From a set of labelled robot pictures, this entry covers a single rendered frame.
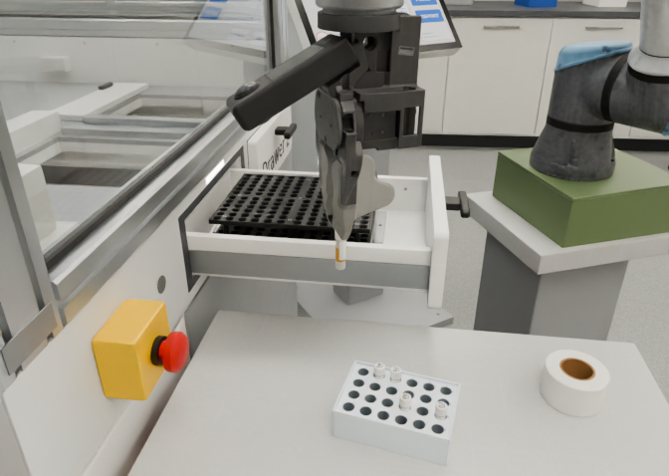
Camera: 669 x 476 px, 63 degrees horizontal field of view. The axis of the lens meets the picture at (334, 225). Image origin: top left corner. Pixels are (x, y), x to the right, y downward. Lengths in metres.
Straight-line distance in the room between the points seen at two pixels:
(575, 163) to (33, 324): 0.89
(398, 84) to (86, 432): 0.43
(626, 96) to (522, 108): 2.91
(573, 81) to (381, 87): 0.59
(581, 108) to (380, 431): 0.68
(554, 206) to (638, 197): 0.15
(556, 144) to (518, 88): 2.79
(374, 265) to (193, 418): 0.28
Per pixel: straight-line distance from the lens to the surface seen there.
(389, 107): 0.49
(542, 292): 1.12
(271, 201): 0.81
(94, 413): 0.59
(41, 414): 0.52
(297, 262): 0.72
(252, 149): 0.99
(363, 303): 2.09
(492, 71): 3.80
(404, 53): 0.50
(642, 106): 1.00
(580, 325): 1.23
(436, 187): 0.80
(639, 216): 1.12
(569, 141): 1.08
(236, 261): 0.74
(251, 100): 0.46
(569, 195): 1.02
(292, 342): 0.75
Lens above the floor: 1.23
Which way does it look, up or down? 27 degrees down
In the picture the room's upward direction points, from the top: straight up
